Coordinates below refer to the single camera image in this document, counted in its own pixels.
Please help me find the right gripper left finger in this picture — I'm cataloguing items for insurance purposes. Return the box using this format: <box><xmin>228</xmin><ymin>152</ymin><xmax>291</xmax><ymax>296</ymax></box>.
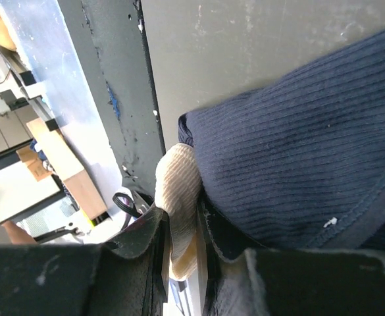
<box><xmin>0</xmin><ymin>207</ymin><xmax>170</xmax><ymax>315</ymax></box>

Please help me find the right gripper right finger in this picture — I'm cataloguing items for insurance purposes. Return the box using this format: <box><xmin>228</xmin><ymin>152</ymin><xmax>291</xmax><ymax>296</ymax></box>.
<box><xmin>197</xmin><ymin>198</ymin><xmax>385</xmax><ymax>315</ymax></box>

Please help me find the navy underwear with cream waistband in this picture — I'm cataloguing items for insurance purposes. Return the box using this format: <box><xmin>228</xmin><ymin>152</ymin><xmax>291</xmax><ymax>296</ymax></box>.
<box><xmin>155</xmin><ymin>30</ymin><xmax>385</xmax><ymax>280</ymax></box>

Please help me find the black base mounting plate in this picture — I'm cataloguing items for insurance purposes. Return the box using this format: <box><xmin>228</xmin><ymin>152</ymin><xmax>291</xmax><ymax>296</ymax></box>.
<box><xmin>59</xmin><ymin>1</ymin><xmax>165</xmax><ymax>196</ymax></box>

